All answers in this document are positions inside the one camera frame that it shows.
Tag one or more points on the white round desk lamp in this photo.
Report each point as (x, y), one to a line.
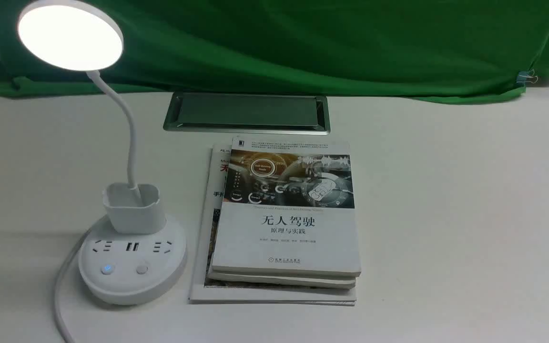
(135, 253)

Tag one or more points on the top white driving book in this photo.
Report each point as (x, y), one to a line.
(288, 209)

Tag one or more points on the middle white book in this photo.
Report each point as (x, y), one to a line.
(279, 281)

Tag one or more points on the bottom thin magazine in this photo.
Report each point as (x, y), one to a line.
(208, 291)

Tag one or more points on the green backdrop cloth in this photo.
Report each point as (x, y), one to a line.
(442, 51)

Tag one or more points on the blue binder clip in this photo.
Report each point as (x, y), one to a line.
(526, 77)

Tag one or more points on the metal desk cable hatch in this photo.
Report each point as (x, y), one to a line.
(248, 114)

